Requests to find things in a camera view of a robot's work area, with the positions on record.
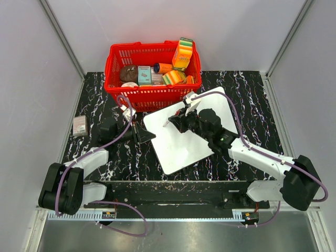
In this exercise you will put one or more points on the teal small box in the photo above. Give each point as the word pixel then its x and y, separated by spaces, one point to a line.
pixel 144 76

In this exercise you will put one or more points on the brown chocolate muffin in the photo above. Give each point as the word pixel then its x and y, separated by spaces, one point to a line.
pixel 129 73

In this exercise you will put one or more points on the red capped whiteboard marker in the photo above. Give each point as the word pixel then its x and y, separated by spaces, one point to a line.
pixel 174 119

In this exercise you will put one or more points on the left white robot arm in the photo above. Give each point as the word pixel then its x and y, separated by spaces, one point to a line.
pixel 64 191

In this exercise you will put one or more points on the white round lid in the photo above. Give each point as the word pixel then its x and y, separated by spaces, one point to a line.
pixel 129 84

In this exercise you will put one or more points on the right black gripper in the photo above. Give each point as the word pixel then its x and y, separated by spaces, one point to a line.
pixel 180 121

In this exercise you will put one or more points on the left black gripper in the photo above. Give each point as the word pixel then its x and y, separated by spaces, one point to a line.
pixel 141 135

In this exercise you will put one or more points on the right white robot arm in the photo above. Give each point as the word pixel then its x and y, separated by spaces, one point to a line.
pixel 296 181

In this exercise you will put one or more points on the white whiteboard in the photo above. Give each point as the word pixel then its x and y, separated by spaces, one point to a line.
pixel 176 150

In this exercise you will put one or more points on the yellow green sponge pack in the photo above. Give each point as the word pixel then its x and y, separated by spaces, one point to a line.
pixel 173 77

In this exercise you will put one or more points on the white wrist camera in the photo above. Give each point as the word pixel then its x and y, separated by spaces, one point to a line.
pixel 191 102
pixel 128 113

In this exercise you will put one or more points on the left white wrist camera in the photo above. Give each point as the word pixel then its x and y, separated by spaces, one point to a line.
pixel 128 113

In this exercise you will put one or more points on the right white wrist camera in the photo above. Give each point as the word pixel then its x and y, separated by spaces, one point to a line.
pixel 191 102

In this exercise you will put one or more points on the red plastic shopping basket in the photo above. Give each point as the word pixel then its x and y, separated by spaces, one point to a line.
pixel 147 98

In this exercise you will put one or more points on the orange snack packet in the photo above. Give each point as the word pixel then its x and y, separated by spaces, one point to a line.
pixel 189 80

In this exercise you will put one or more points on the orange juice carton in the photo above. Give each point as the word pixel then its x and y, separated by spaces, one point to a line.
pixel 183 53

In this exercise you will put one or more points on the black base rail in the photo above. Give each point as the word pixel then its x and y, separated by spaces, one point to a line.
pixel 185 200

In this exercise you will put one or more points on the orange blue can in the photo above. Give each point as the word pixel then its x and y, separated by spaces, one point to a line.
pixel 162 68

